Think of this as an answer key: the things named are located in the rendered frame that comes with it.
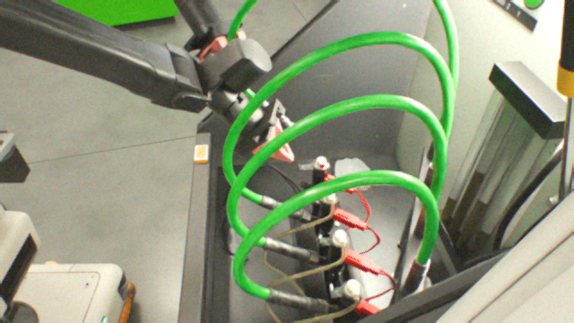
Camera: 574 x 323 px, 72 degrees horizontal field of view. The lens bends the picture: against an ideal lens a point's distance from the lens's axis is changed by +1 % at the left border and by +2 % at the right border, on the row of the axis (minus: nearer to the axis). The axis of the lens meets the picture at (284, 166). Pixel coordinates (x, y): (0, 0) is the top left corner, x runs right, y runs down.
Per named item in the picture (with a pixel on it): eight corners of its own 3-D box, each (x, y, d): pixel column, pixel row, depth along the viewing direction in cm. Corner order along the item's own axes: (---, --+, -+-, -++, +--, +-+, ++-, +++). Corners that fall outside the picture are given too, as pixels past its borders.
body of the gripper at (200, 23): (246, 26, 71) (223, -10, 70) (207, 35, 63) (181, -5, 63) (226, 47, 75) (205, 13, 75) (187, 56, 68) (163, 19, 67)
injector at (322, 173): (297, 232, 84) (300, 160, 70) (319, 231, 84) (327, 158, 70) (299, 243, 82) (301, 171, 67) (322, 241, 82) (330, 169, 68)
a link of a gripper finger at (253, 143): (300, 166, 67) (261, 131, 63) (270, 183, 70) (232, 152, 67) (304, 141, 72) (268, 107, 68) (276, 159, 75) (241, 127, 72)
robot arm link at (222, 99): (195, 78, 65) (184, 96, 61) (221, 53, 61) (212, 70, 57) (226, 106, 68) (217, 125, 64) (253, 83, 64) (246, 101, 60)
